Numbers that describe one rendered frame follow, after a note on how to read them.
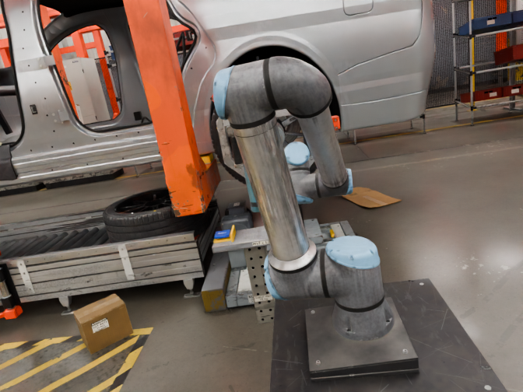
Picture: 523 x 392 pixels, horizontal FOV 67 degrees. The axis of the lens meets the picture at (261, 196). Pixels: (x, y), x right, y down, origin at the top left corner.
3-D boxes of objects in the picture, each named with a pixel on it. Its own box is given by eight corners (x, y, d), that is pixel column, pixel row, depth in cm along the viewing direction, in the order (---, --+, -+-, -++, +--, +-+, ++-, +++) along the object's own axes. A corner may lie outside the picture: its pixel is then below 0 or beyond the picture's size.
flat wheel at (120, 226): (204, 208, 304) (198, 178, 298) (218, 236, 242) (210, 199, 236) (115, 229, 290) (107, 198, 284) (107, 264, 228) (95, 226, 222)
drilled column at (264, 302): (278, 310, 203) (264, 234, 191) (278, 321, 193) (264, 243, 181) (258, 313, 203) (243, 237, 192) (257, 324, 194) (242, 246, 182)
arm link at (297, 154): (285, 167, 139) (282, 140, 141) (283, 175, 151) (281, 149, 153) (311, 165, 139) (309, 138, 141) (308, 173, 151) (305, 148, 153)
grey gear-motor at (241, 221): (261, 241, 272) (252, 193, 262) (259, 269, 232) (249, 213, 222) (235, 245, 273) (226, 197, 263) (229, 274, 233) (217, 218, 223)
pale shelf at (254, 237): (303, 225, 193) (303, 220, 192) (307, 239, 177) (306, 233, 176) (217, 239, 196) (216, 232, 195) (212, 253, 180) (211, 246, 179)
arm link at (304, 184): (317, 200, 136) (313, 165, 138) (284, 204, 139) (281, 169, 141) (321, 203, 145) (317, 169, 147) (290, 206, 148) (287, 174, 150)
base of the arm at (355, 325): (404, 332, 117) (401, 303, 114) (342, 347, 117) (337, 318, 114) (380, 298, 135) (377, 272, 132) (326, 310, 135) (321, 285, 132)
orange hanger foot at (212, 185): (221, 180, 272) (211, 131, 262) (210, 204, 222) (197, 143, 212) (198, 184, 273) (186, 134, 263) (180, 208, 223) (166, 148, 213)
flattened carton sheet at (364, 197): (365, 188, 375) (365, 184, 374) (401, 201, 323) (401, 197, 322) (337, 195, 368) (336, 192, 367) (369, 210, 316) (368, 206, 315)
